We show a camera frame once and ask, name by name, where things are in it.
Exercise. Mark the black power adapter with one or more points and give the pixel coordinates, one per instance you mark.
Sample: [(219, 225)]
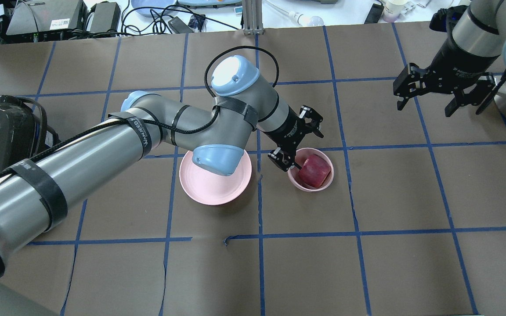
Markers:
[(104, 17)]

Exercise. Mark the purple white cup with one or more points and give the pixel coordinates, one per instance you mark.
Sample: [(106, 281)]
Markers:
[(392, 9)]

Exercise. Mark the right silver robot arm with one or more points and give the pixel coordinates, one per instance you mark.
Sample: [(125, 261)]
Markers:
[(481, 31)]

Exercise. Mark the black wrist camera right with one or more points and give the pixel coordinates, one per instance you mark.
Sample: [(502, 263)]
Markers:
[(446, 18)]

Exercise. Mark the aluminium frame post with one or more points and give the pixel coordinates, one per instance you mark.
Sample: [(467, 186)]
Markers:
[(252, 17)]

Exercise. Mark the pink plate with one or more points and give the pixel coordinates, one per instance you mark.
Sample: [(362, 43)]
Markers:
[(208, 188)]

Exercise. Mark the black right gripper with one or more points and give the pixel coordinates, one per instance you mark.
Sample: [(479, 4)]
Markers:
[(451, 66)]

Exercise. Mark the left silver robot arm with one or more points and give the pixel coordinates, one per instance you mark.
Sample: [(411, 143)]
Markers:
[(36, 193)]

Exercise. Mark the pink bowl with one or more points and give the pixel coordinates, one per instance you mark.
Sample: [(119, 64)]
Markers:
[(300, 157)]

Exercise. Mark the red apple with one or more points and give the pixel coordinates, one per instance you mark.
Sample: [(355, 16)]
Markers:
[(314, 172)]

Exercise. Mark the black computer box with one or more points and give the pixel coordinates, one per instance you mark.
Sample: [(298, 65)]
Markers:
[(45, 17)]

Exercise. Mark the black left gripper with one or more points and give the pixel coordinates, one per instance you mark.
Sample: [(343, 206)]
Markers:
[(287, 131)]

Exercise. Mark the light blue plate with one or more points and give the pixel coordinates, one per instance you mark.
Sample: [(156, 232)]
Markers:
[(144, 7)]

